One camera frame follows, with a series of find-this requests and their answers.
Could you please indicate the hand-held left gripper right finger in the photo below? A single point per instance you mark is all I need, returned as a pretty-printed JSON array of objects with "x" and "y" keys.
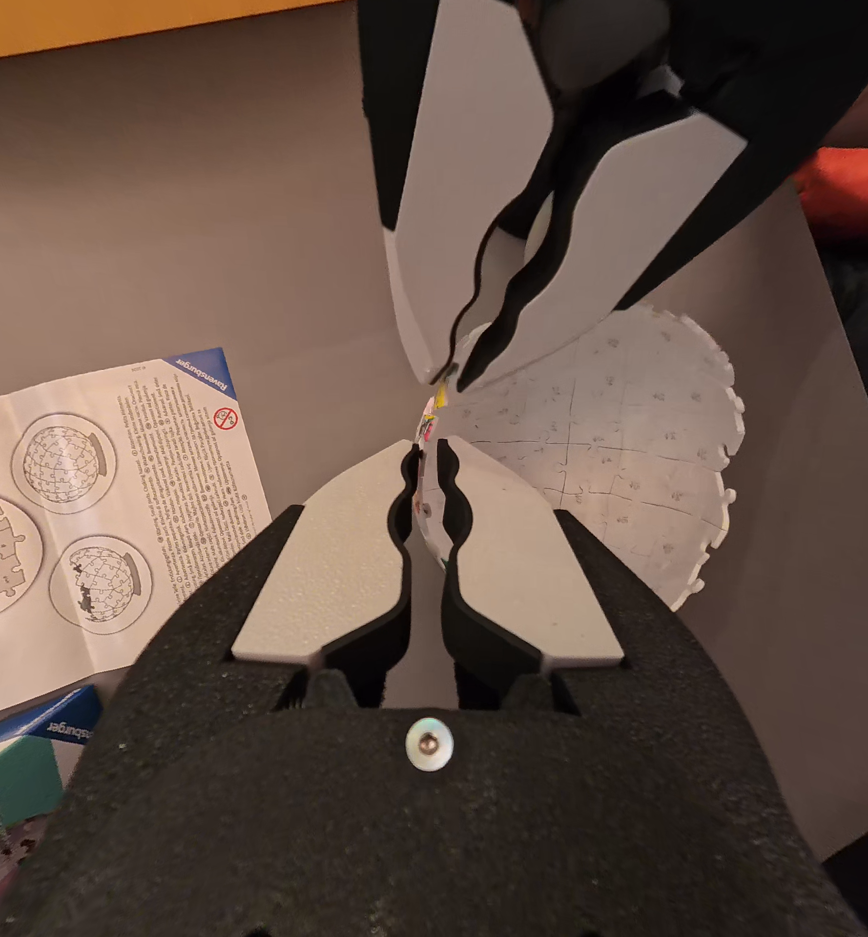
[{"x": 529, "y": 578}]

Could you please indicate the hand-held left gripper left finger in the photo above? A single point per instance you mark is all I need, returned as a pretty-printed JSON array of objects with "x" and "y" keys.
[{"x": 317, "y": 571}]

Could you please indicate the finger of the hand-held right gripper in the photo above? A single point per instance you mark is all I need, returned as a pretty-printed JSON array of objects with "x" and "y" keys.
[
  {"x": 646, "y": 205},
  {"x": 470, "y": 110}
]

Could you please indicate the colourful puzzle ball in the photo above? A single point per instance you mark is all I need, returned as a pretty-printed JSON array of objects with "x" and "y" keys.
[{"x": 624, "y": 454}]

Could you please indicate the teal puzzle box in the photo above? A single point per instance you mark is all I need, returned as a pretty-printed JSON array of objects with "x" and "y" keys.
[{"x": 9, "y": 776}]

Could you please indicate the orange black bag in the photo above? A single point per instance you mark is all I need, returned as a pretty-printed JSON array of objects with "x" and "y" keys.
[{"x": 859, "y": 197}]

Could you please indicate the white instruction leaflet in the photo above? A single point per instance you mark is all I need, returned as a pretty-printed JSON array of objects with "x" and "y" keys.
[{"x": 148, "y": 476}]

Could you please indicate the yellow plastic bin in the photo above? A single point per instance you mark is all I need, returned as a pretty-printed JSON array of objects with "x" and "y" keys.
[{"x": 112, "y": 22}]

